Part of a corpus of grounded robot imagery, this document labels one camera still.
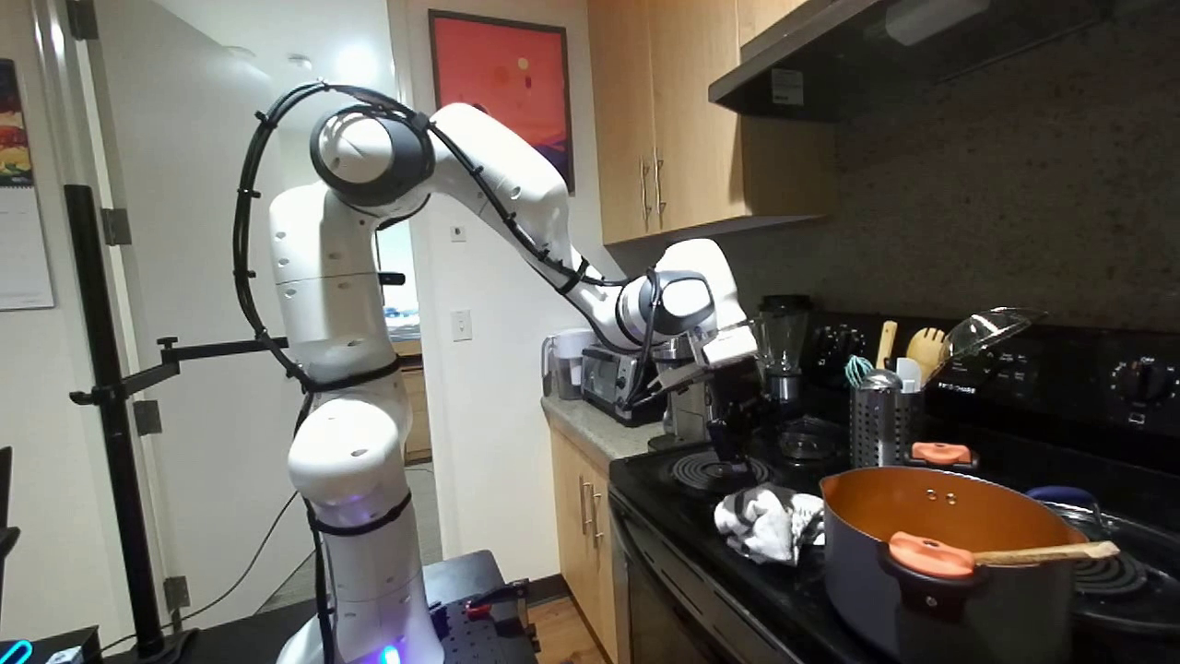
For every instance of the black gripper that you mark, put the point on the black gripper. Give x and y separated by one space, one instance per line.
739 392

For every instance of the white kitchen towel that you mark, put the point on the white kitchen towel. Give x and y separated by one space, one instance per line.
770 526

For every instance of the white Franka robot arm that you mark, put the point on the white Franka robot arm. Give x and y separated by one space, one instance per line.
345 494

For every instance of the robot base platform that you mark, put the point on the robot base platform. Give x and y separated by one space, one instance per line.
475 614

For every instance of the black electric stove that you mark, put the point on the black electric stove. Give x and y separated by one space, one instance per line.
763 602

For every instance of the large coil burner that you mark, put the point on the large coil burner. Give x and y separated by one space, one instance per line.
696 469

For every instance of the steel coffee maker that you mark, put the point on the steel coffee maker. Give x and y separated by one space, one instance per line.
688 421

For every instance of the small coil burner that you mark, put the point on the small coil burner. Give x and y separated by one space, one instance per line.
814 449

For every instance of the black blender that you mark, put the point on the black blender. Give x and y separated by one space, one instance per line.
782 351

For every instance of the steel toaster oven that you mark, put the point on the steel toaster oven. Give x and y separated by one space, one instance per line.
614 392

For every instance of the steel utensil holder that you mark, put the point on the steel utensil holder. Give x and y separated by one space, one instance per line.
881 425

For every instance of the teal utensil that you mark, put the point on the teal utensil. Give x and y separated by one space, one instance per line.
859 369

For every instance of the wooden lower cabinet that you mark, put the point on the wooden lower cabinet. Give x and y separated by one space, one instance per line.
586 528

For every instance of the pale utensil head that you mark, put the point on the pale utensil head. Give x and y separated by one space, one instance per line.
909 376

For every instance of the wide wooden spoon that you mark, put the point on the wide wooden spoon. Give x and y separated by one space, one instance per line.
932 357

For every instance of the small orange clamp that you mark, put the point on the small orange clamp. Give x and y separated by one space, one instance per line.
480 607

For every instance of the wooden upper cabinet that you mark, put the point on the wooden upper cabinet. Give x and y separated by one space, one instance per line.
664 112

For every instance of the black range hood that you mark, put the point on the black range hood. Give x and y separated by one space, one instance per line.
886 60

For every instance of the red framed painting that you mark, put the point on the red framed painting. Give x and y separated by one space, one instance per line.
491 75

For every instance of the black pole stand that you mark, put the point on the black pole stand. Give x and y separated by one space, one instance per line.
112 465

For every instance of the white light switch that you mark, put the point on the white light switch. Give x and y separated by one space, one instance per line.
463 325

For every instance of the black stereo camera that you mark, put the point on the black stereo camera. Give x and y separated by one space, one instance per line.
391 278

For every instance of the framed wall picture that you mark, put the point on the framed wall picture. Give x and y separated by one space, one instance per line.
13 136

